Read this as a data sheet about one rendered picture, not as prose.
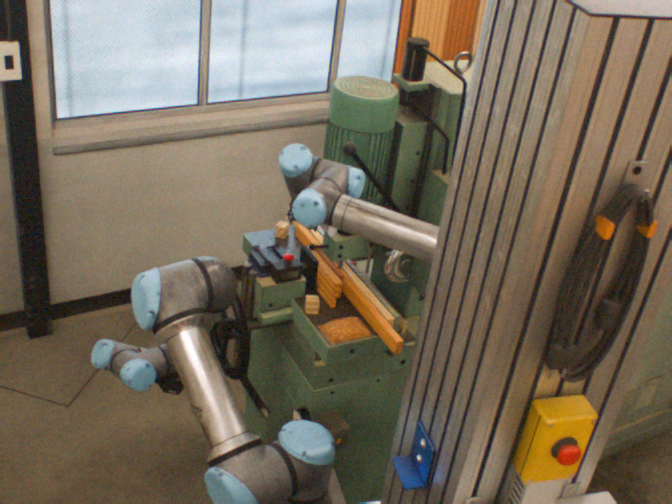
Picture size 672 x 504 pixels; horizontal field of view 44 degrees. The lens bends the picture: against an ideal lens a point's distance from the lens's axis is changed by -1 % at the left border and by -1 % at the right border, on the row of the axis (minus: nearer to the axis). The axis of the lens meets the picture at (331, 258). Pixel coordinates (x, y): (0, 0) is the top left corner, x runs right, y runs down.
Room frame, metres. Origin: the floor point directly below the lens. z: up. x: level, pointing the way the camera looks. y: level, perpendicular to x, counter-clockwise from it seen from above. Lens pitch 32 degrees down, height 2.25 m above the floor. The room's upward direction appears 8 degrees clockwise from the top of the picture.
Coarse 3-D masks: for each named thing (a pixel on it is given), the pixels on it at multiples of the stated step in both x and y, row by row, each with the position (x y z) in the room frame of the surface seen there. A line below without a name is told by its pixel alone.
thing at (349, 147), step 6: (348, 144) 1.83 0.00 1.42; (354, 144) 1.84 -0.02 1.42; (342, 150) 1.84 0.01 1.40; (348, 150) 1.83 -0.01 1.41; (354, 150) 1.83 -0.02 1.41; (354, 156) 1.84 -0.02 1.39; (360, 162) 1.85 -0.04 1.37; (366, 168) 1.86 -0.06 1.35; (366, 174) 1.87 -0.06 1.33; (372, 174) 1.88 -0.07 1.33; (372, 180) 1.88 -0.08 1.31; (378, 186) 1.89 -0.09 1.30; (384, 192) 1.90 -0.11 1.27; (384, 198) 1.91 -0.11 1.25; (390, 198) 1.91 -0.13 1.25; (390, 204) 1.91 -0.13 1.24; (396, 210) 1.92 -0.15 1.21
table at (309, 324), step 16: (256, 240) 2.19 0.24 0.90; (272, 240) 2.20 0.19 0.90; (288, 240) 2.21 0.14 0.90; (240, 288) 1.98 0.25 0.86; (304, 304) 1.89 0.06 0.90; (320, 304) 1.90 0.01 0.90; (336, 304) 1.91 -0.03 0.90; (352, 304) 1.92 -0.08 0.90; (272, 320) 1.85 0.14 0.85; (304, 320) 1.83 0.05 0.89; (320, 320) 1.82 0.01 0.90; (320, 336) 1.75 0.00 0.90; (368, 336) 1.78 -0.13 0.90; (320, 352) 1.74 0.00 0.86; (336, 352) 1.72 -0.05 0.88; (352, 352) 1.74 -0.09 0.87; (368, 352) 1.77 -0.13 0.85
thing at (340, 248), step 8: (336, 232) 2.01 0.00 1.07; (328, 240) 1.99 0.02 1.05; (336, 240) 1.97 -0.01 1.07; (344, 240) 1.98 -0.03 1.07; (352, 240) 1.99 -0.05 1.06; (360, 240) 2.00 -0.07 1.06; (368, 240) 2.02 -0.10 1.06; (328, 248) 1.99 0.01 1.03; (336, 248) 1.97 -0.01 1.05; (344, 248) 1.98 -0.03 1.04; (352, 248) 1.99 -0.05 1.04; (360, 248) 2.01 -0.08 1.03; (328, 256) 1.98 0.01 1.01; (336, 256) 1.97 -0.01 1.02; (344, 256) 1.98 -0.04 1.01; (352, 256) 2.00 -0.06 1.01; (360, 256) 2.01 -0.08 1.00
